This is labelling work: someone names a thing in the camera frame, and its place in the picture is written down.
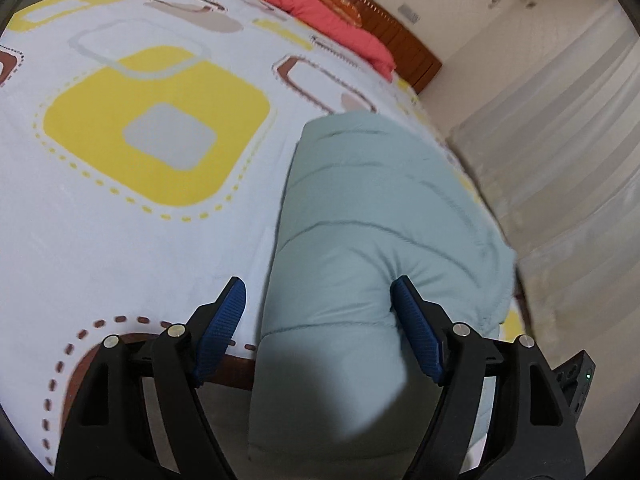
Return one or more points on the red pillow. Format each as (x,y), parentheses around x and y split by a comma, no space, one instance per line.
(320,10)

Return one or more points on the patterned white bed sheet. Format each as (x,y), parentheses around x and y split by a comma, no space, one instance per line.
(100,210)

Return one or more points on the wall switch plate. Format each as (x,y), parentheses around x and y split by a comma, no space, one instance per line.
(409,13)

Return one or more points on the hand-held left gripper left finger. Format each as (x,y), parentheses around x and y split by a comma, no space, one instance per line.
(225,320)

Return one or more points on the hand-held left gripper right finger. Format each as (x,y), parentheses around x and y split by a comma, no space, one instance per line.
(415,325)

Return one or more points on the cream curtain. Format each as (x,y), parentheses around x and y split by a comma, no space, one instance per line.
(560,160)

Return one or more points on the light green puffer jacket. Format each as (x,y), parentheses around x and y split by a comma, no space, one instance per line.
(360,240)

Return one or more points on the wooden bed headboard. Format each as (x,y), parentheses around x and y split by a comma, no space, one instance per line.
(405,45)

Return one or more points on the orange pillow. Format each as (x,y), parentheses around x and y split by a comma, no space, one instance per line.
(340,5)

